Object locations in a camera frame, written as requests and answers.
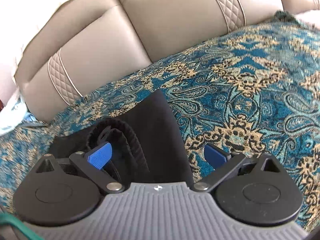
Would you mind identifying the black pants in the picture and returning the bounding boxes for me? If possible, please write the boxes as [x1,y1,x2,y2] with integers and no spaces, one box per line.
[48,90,193,185]

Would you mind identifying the beige leather sofa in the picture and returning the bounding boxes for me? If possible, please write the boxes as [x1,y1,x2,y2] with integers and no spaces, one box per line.
[15,0,319,121]

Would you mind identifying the light blue cloth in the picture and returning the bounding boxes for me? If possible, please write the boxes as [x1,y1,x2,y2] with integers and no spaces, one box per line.
[0,109,48,133]

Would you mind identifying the teal cable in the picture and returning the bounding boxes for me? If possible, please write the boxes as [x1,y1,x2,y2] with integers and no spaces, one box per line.
[0,212,43,240]

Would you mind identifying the teal paisley sofa throw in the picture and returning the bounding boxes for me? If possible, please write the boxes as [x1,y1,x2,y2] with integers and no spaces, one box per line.
[1,11,319,231]

